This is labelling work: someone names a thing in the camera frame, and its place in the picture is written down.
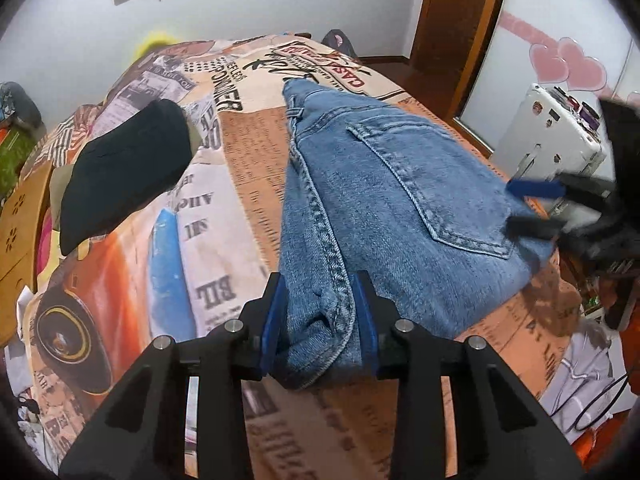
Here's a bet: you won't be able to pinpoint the black folded cloth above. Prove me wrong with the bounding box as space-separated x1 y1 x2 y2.
59 99 193 257

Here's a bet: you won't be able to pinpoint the blue denim pants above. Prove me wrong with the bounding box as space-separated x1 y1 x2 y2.
277 79 558 391

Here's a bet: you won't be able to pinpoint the white wardrobe door pink hearts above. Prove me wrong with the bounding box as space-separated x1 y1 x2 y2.
457 0 640 161

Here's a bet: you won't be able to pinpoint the white suitcase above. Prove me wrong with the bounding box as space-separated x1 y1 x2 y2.
487 84 610 213

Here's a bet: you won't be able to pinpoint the wooden bedside cabinet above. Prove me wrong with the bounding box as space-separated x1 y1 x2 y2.
0 160 57 347

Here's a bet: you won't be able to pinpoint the person's orange clothing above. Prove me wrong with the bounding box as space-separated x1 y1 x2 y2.
570 400 640 476

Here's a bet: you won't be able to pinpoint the wooden door frame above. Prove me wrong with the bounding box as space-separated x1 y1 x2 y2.
407 0 514 122

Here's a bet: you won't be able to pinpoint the dark grey backpack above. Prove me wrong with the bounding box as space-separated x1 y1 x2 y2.
320 29 359 59

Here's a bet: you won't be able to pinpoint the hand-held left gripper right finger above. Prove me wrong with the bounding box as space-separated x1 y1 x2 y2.
347 270 586 480

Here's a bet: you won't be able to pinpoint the green cloth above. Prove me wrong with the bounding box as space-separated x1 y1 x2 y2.
0 124 42 183

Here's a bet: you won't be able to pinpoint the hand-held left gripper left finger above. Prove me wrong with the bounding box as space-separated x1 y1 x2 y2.
59 271 289 480

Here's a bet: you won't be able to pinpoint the yellow soft object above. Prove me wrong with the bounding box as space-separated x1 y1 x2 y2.
136 30 177 57

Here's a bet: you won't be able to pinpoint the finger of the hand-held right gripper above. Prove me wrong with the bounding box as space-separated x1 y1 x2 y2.
504 214 563 241
506 177 568 202

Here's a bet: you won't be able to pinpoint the black floor cable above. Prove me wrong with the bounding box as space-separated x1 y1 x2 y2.
547 372 632 432

